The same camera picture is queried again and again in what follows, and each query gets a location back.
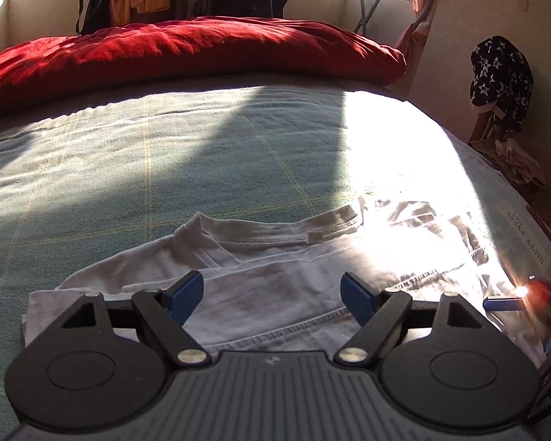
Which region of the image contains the red duvet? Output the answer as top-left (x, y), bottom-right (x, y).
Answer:
top-left (0, 16), bottom-right (407, 120)

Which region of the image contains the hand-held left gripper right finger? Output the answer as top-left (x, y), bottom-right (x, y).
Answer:
top-left (333, 271), bottom-right (488, 369)

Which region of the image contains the wooden chair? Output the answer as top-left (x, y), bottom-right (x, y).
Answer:
top-left (468, 110), bottom-right (549, 194)

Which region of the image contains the green plaid bed sheet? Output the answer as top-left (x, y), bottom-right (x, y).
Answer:
top-left (0, 80), bottom-right (551, 441)

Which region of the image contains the beige clothes pile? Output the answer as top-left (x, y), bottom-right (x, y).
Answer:
top-left (484, 137), bottom-right (548, 189)

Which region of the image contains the white printed long-sleeve shirt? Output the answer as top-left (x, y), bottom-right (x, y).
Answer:
top-left (22, 195), bottom-right (551, 354)

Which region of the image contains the black bag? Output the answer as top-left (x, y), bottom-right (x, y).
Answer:
top-left (76, 0), bottom-right (113, 35)

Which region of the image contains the orange curtain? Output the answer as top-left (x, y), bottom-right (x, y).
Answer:
top-left (397, 0), bottom-right (447, 56)

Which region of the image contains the dark star-printed garment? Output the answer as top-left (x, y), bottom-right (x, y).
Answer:
top-left (469, 36), bottom-right (533, 132)

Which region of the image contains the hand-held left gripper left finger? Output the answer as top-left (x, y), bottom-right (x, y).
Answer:
top-left (60, 270), bottom-right (213, 369)

